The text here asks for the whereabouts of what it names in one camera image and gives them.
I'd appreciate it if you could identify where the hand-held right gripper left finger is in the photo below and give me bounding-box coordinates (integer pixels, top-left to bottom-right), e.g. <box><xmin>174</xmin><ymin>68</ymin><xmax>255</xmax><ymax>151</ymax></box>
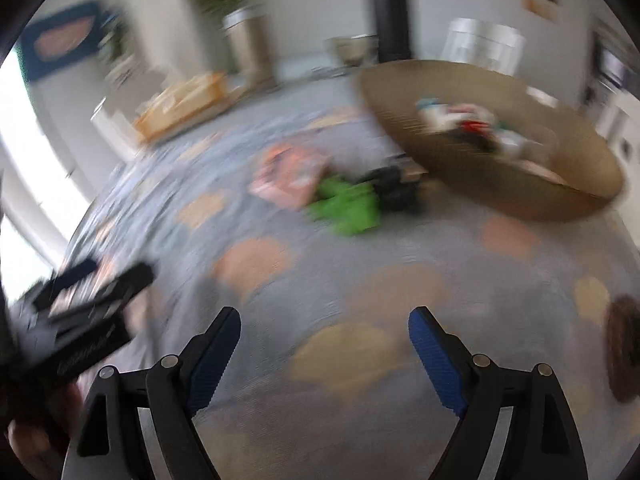
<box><xmin>65</xmin><ymin>306</ymin><xmax>242</xmax><ymax>480</ymax></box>

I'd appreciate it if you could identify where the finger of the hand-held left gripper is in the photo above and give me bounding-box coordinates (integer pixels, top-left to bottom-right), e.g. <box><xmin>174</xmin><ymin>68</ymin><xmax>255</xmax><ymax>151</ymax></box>
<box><xmin>47</xmin><ymin>262</ymin><xmax>155</xmax><ymax>325</ymax></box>
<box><xmin>31</xmin><ymin>259</ymin><xmax>99</xmax><ymax>311</ymax></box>

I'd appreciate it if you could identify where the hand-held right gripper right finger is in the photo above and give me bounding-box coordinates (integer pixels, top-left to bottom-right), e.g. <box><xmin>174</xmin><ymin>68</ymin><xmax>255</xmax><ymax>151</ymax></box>
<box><xmin>408</xmin><ymin>306</ymin><xmax>589</xmax><ymax>480</ymax></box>

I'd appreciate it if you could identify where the gold ribbed glass bowl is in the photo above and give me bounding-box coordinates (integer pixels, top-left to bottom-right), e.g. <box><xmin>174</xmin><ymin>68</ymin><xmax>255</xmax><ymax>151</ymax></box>
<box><xmin>360</xmin><ymin>59</ymin><xmax>627</xmax><ymax>224</ymax></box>

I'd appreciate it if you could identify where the black-haired white figurine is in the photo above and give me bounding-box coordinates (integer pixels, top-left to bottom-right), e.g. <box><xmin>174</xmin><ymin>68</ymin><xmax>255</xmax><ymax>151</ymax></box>
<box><xmin>416</xmin><ymin>98</ymin><xmax>453</xmax><ymax>132</ymax></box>

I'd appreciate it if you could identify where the person's left hand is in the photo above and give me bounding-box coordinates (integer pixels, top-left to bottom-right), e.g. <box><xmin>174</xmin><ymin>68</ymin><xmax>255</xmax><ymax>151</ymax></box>
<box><xmin>6</xmin><ymin>382</ymin><xmax>83</xmax><ymax>479</ymax></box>

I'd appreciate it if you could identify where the white chair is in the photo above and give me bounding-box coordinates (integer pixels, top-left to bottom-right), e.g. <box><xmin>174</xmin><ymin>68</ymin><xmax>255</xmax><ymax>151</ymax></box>
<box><xmin>442</xmin><ymin>17</ymin><xmax>527</xmax><ymax>74</ymax></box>
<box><xmin>89</xmin><ymin>96</ymin><xmax>147</xmax><ymax>162</ymax></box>

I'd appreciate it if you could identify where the black figurine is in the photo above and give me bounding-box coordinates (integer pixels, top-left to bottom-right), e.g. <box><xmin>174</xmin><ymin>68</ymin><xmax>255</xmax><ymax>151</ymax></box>
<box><xmin>352</xmin><ymin>164</ymin><xmax>427</xmax><ymax>214</ymax></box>

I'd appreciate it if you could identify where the translucent green figurine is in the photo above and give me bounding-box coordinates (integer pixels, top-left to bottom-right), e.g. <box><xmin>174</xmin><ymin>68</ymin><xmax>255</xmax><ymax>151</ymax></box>
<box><xmin>306</xmin><ymin>174</ymin><xmax>384</xmax><ymax>237</ymax></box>

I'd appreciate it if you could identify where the round brown coaster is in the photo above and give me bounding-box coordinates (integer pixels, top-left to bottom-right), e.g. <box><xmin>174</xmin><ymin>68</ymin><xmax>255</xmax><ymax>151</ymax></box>
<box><xmin>604</xmin><ymin>294</ymin><xmax>640</xmax><ymax>404</ymax></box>

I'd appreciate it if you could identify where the pink tissue packet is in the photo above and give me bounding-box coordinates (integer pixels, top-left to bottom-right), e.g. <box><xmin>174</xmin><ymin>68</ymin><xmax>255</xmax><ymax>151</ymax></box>
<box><xmin>249</xmin><ymin>141</ymin><xmax>334</xmax><ymax>209</ymax></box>

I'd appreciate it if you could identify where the yellow tissue pack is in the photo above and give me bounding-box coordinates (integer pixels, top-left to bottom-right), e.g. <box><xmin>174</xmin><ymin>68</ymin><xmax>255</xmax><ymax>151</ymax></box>
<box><xmin>133</xmin><ymin>72</ymin><xmax>232</xmax><ymax>144</ymax></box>

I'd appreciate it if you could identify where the potted plant in white pot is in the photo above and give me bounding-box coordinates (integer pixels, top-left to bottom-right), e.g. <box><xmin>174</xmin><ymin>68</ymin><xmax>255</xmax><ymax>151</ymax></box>
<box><xmin>96</xmin><ymin>9</ymin><xmax>132</xmax><ymax>82</ymax></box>

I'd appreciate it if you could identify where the gold thermos bottle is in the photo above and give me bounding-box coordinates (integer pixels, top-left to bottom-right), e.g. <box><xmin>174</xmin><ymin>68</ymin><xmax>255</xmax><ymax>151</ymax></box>
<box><xmin>222</xmin><ymin>9</ymin><xmax>277</xmax><ymax>89</ymax></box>

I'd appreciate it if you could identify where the television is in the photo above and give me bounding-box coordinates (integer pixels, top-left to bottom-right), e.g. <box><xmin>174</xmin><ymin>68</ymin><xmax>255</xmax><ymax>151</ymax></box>
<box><xmin>594</xmin><ymin>44</ymin><xmax>627</xmax><ymax>92</ymax></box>

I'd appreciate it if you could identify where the large black thermos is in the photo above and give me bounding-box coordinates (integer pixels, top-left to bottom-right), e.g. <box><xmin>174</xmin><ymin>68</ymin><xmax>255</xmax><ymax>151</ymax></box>
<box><xmin>366</xmin><ymin>0</ymin><xmax>420</xmax><ymax>64</ymax></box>

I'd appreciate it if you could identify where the blue wall poster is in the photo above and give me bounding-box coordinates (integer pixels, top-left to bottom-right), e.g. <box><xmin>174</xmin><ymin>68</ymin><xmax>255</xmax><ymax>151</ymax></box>
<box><xmin>19</xmin><ymin>0</ymin><xmax>109</xmax><ymax>84</ymax></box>

